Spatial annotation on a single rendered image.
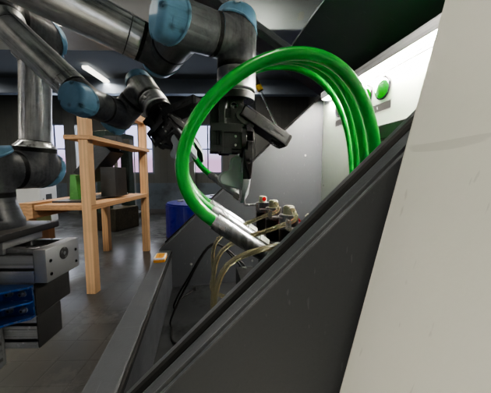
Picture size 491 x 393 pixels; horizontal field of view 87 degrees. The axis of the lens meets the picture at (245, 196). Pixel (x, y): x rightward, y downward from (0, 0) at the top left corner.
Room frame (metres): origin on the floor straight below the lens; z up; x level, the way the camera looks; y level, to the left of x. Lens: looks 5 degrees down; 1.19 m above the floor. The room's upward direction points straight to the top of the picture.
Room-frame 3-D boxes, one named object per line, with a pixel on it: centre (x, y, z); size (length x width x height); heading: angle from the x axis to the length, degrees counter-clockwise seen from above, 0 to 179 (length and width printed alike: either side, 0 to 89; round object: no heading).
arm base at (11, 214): (0.72, 0.72, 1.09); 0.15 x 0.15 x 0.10
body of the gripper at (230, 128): (0.52, 0.03, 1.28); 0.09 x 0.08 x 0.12; 100
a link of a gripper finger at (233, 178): (0.50, 0.02, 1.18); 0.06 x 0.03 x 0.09; 100
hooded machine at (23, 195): (5.95, 4.90, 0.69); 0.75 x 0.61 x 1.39; 89
